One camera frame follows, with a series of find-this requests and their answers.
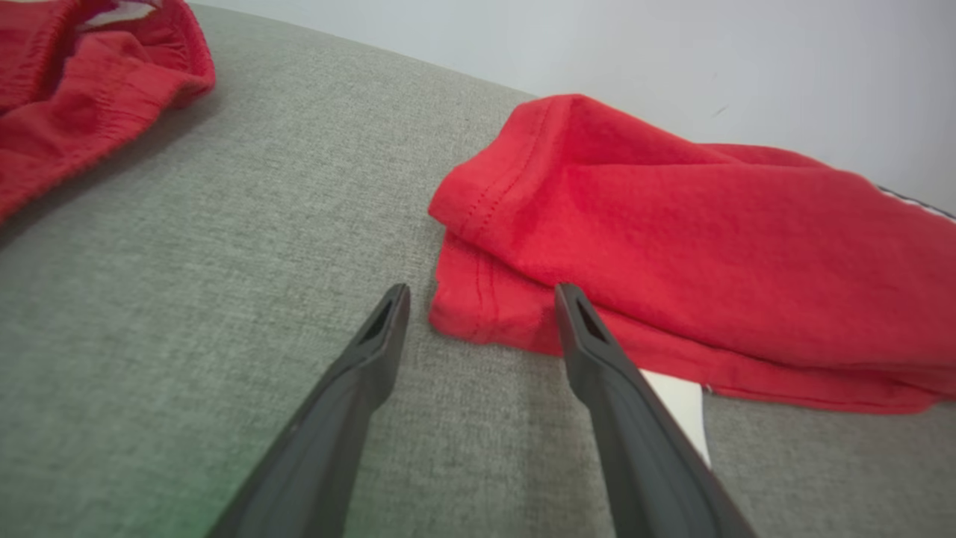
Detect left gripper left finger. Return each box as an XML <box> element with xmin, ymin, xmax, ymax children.
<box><xmin>205</xmin><ymin>282</ymin><xmax>412</xmax><ymax>538</ymax></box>

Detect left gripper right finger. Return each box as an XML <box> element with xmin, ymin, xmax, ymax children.
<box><xmin>554</xmin><ymin>282</ymin><xmax>757</xmax><ymax>538</ymax></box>

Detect red jersey shirt white sleeves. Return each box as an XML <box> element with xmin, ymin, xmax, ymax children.
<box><xmin>428</xmin><ymin>93</ymin><xmax>956</xmax><ymax>466</ymax></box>

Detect red shorts white side stripes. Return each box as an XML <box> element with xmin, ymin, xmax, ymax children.
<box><xmin>0</xmin><ymin>0</ymin><xmax>217</xmax><ymax>225</ymax></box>

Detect grey fabric sofa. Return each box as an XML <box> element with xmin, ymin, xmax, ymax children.
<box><xmin>0</xmin><ymin>4</ymin><xmax>956</xmax><ymax>538</ymax></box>

